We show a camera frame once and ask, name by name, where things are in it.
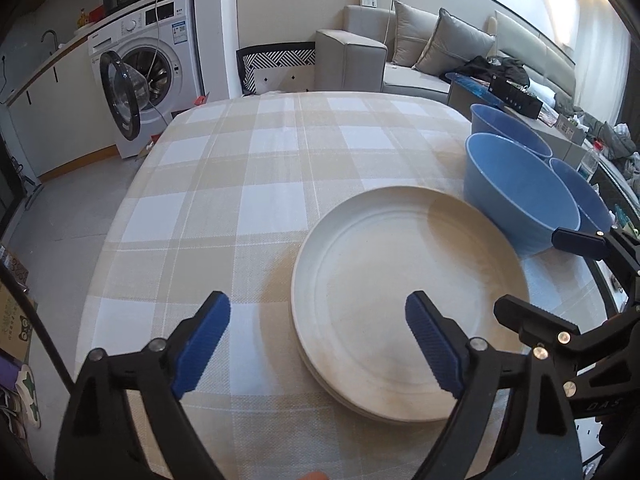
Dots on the blue bowl back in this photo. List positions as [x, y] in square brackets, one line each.
[487, 119]

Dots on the cardboard box on floor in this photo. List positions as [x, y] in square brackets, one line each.
[15, 328]

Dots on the blue bowl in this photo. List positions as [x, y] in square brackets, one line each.
[594, 216]
[487, 119]
[518, 192]

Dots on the clear plastic water bottle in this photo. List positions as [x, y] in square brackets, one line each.
[590, 162]

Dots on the grey cushion left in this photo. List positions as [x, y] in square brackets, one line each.
[414, 28]

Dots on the grey cushion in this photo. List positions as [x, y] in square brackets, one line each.
[414, 28]
[453, 43]

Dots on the white washing machine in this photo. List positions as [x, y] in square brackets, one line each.
[147, 68]

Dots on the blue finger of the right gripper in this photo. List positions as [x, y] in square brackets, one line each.
[590, 246]
[534, 326]

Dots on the black kitchen faucet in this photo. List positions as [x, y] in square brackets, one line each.
[50, 39]

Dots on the black clothes pile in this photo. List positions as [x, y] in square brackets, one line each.
[486, 69]

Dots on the black patterned chair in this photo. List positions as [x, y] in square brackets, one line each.
[277, 68]

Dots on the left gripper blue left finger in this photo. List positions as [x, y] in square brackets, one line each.
[194, 341]

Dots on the grey cushion right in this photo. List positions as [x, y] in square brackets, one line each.
[453, 43]

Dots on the person's left hand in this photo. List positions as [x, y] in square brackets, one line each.
[315, 475]

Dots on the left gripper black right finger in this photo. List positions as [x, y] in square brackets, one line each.
[441, 341]

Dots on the black rectangular box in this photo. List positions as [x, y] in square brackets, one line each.
[515, 97]

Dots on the grey side cabinet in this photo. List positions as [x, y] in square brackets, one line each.
[562, 147]

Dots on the grey sofa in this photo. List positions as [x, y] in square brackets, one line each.
[359, 57]

